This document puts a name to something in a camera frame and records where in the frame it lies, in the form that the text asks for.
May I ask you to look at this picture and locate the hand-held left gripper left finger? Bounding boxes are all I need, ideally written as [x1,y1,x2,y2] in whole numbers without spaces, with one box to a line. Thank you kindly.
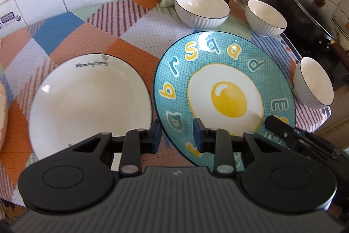
[72,120,163,177]

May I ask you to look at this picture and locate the large white ribbed bowl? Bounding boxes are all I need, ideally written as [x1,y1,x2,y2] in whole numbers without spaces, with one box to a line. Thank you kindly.
[174,0,230,30]

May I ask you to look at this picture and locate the pink carrot print plate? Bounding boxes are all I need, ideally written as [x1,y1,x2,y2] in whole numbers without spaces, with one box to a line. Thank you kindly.
[0,80,9,152]

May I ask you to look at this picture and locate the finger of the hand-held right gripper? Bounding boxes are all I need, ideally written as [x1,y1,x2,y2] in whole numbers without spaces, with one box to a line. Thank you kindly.
[264,116,337,157]

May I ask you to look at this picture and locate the blue fried egg print plate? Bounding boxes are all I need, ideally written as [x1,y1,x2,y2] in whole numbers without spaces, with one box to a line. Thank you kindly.
[153,30,297,168]

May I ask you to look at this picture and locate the white plate with black rim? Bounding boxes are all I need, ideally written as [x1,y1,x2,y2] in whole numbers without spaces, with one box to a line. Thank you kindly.
[28,53,153,162]

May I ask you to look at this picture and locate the black gas stove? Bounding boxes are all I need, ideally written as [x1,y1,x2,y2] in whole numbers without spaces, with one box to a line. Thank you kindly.
[284,31,349,91]

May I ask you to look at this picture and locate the glass wok lid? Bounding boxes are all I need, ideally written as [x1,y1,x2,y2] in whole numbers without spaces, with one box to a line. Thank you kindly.
[285,0,337,42]

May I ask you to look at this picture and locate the wall sticker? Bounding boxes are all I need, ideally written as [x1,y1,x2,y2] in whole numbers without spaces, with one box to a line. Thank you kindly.
[0,11,22,29]

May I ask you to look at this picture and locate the small white ribbed bowl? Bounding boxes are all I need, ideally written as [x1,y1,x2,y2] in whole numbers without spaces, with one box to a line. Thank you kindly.
[293,57,335,110]
[245,0,289,37]

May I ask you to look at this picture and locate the black wok with wooden handle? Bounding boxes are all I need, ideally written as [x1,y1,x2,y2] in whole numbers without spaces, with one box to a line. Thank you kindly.
[260,0,349,59]

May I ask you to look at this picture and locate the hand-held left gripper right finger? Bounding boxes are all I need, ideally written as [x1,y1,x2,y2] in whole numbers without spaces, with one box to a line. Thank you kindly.
[192,118,281,177]

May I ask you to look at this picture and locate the colourful patchwork table mat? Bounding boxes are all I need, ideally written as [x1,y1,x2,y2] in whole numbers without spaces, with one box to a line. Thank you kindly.
[0,0,332,212]

